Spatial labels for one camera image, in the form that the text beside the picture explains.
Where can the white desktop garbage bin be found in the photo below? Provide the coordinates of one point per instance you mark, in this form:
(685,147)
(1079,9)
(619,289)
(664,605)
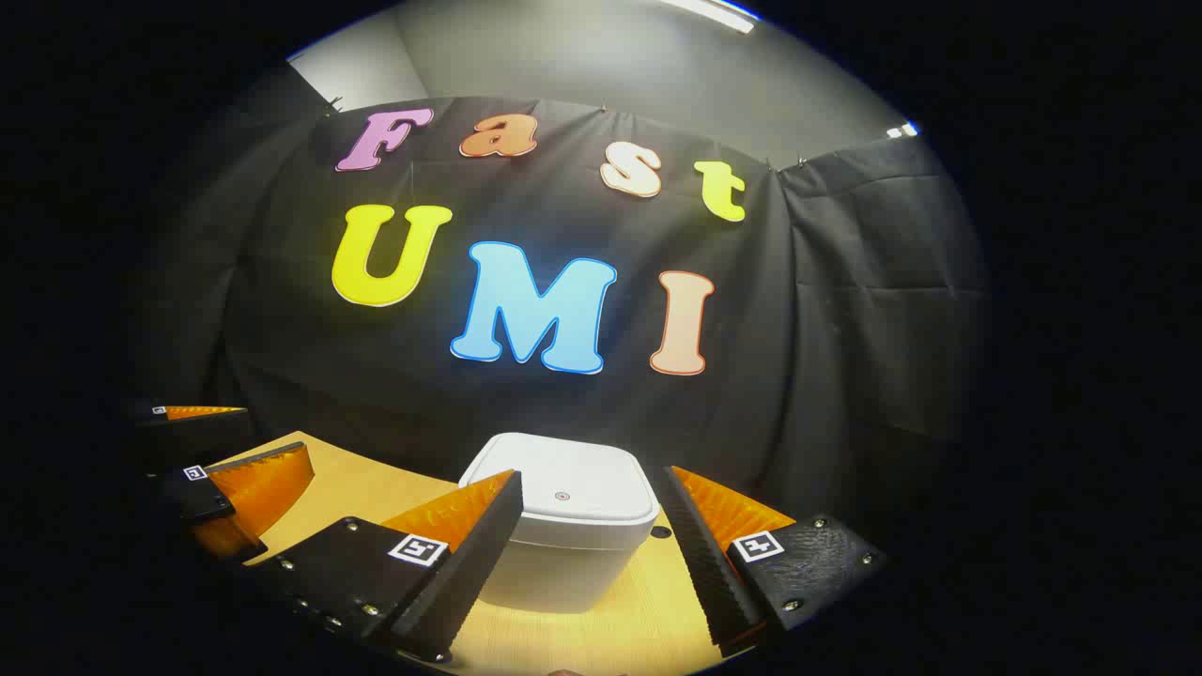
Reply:
(573,469)

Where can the wooden desktop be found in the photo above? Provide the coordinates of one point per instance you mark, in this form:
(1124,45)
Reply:
(620,620)

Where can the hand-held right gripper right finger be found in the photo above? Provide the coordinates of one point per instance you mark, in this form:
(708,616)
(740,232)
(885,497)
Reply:
(709,573)

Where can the black backdrop cloth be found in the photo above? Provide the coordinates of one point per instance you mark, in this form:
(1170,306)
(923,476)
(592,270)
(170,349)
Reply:
(470,404)

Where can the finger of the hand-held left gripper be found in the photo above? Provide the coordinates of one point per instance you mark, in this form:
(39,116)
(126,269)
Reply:
(202,412)
(202,498)

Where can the ceiling light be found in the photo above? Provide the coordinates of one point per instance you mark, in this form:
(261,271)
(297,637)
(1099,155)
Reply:
(903,130)
(714,14)

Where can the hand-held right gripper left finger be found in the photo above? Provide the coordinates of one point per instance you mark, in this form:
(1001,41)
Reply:
(479,563)

